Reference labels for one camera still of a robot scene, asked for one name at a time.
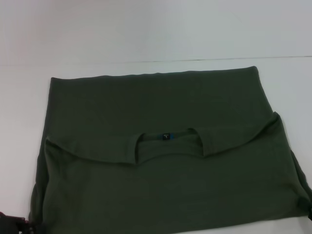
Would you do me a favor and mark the dark green FREE! t-shirt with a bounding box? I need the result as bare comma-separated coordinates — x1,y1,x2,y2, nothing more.
28,65,312,234

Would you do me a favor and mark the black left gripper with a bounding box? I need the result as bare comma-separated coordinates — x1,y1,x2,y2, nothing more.
0,211,34,234

